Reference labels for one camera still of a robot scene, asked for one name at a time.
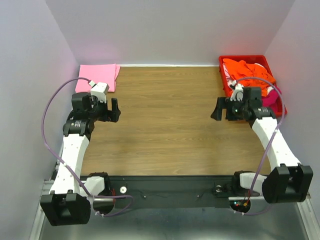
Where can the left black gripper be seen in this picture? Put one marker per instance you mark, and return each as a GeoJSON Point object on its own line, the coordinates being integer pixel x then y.
{"type": "Point", "coordinates": [109, 115]}

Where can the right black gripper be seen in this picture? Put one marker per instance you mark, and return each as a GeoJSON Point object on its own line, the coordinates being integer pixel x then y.
{"type": "Point", "coordinates": [223, 103]}

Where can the orange t-shirt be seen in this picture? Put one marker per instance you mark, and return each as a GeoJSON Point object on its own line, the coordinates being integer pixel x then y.
{"type": "Point", "coordinates": [242, 69]}

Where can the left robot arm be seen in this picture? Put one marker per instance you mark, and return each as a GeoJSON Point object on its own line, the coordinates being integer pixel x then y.
{"type": "Point", "coordinates": [69, 200]}

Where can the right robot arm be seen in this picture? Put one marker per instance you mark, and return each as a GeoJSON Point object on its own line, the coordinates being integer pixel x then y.
{"type": "Point", "coordinates": [289, 180]}

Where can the white garment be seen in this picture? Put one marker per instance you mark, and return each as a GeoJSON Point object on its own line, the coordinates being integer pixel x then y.
{"type": "Point", "coordinates": [230, 81]}

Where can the folded pink t-shirt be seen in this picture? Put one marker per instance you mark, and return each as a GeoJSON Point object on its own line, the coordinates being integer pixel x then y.
{"type": "Point", "coordinates": [104, 73]}

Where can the magenta garment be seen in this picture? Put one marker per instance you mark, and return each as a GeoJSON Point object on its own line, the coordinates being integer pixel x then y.
{"type": "Point", "coordinates": [273, 100]}

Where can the red plastic bin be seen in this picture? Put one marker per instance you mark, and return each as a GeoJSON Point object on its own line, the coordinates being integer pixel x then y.
{"type": "Point", "coordinates": [248, 81]}

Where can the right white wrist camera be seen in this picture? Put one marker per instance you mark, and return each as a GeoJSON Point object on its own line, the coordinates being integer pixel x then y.
{"type": "Point", "coordinates": [237, 94]}

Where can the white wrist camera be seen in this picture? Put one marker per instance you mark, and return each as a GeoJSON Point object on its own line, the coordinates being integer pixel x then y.
{"type": "Point", "coordinates": [100, 91]}
{"type": "Point", "coordinates": [237, 94]}

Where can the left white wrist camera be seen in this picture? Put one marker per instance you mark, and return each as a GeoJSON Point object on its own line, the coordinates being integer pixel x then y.
{"type": "Point", "coordinates": [100, 91]}

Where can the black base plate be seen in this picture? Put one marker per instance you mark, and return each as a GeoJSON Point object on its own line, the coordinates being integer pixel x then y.
{"type": "Point", "coordinates": [176, 191]}

